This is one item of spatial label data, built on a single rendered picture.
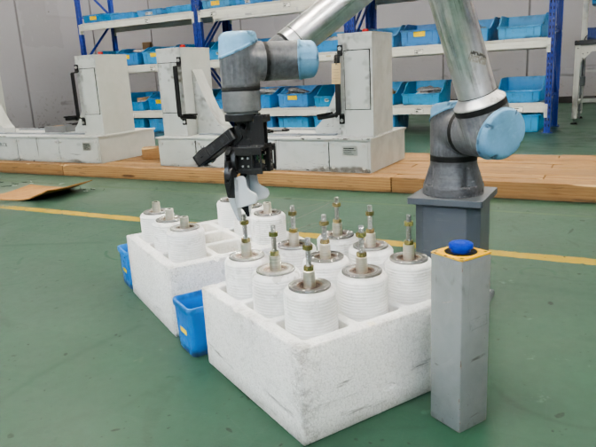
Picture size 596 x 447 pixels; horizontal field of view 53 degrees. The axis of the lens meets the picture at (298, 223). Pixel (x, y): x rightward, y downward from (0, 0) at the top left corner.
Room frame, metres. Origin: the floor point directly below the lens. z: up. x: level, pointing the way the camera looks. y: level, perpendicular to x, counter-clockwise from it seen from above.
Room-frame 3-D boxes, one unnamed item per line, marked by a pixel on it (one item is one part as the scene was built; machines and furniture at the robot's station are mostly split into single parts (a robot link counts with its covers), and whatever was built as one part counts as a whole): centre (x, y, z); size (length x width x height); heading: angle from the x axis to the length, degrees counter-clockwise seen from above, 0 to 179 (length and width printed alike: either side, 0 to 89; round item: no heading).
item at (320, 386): (1.16, -0.05, 0.09); 0.39 x 0.39 x 0.18; 32
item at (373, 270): (1.06, -0.11, 0.25); 0.08 x 0.08 x 0.01
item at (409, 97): (5.89, -1.31, 0.36); 0.50 x 0.38 x 0.21; 152
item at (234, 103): (1.20, 0.10, 0.57); 0.08 x 0.08 x 0.05
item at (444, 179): (1.50, -0.40, 0.35); 0.15 x 0.15 x 0.10
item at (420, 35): (5.91, -1.31, 0.90); 0.50 x 0.38 x 0.21; 151
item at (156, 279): (1.63, 0.24, 0.09); 0.39 x 0.39 x 0.18; 29
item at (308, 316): (1.00, -0.01, 0.16); 0.10 x 0.10 x 0.18
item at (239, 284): (1.20, 0.11, 0.16); 0.10 x 0.10 x 0.18
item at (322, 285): (1.00, -0.01, 0.25); 0.08 x 0.08 x 0.01
